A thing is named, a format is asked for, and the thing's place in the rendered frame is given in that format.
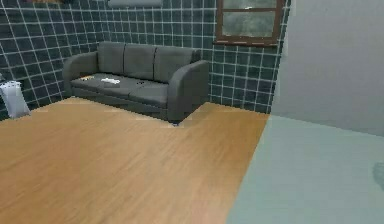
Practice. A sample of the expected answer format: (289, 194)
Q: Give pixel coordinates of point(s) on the dark grey three-seat sofa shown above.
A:
(146, 87)

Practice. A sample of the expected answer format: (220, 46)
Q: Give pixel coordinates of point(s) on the white remote control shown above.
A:
(110, 80)

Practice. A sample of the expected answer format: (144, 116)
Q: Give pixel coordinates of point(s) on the brown framed window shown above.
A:
(248, 20)

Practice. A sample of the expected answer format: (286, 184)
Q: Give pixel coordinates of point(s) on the small yellow flat object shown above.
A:
(87, 78)

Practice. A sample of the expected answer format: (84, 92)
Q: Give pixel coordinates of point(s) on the pale grey bin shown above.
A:
(14, 99)

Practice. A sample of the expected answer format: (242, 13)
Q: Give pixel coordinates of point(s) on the grey wall air conditioner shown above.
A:
(134, 3)

